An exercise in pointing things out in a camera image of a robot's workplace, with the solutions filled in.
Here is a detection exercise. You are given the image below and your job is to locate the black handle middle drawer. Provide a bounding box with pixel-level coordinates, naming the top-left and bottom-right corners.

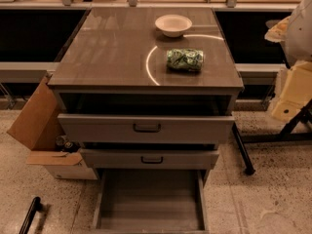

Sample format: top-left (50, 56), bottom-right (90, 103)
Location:
top-left (140, 156), bottom-right (164, 165)

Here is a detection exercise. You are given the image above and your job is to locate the middle grey drawer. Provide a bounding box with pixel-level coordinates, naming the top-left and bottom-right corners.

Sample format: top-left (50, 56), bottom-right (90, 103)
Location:
top-left (80, 149), bottom-right (218, 170)

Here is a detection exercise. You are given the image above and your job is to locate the white bowl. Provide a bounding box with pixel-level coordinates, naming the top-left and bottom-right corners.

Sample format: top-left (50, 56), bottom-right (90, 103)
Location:
top-left (155, 15), bottom-right (192, 38)

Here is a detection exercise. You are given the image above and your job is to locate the black handle top drawer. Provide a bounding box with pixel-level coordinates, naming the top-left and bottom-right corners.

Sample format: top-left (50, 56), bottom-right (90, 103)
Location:
top-left (133, 124), bottom-right (162, 133)

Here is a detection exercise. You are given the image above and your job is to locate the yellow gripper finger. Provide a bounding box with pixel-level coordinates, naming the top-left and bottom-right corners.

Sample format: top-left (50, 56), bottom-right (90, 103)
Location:
top-left (271, 60), bottom-right (312, 122)

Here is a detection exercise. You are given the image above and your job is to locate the black bar on floor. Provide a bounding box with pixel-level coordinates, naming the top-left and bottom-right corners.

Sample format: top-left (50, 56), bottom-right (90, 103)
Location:
top-left (19, 197), bottom-right (42, 234)

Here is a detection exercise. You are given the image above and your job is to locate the top grey drawer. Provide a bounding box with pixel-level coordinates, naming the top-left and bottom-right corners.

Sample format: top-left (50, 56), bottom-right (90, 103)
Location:
top-left (58, 114), bottom-right (234, 144)

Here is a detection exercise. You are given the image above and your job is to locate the green can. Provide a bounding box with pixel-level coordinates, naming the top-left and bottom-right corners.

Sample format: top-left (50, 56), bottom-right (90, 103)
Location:
top-left (167, 49), bottom-right (204, 72)

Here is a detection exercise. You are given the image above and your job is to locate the brown cardboard box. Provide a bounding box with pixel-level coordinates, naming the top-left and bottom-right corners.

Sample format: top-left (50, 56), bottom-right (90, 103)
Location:
top-left (8, 77), bottom-right (97, 179)

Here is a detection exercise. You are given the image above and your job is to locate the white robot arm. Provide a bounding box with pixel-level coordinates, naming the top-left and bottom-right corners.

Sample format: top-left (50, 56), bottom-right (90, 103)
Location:
top-left (264, 0), bottom-right (312, 122)

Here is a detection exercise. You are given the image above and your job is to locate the open bottom grey drawer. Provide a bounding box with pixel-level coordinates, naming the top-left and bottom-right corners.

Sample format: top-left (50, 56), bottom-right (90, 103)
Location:
top-left (93, 169), bottom-right (209, 234)

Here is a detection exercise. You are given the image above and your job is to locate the grey drawer cabinet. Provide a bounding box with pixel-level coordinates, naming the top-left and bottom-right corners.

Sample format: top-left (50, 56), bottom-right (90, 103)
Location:
top-left (48, 6), bottom-right (245, 183)

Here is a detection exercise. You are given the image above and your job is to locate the black handle drawer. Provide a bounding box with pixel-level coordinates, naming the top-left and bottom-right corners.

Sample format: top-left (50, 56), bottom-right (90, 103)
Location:
top-left (140, 156), bottom-right (164, 165)
top-left (133, 124), bottom-right (162, 133)

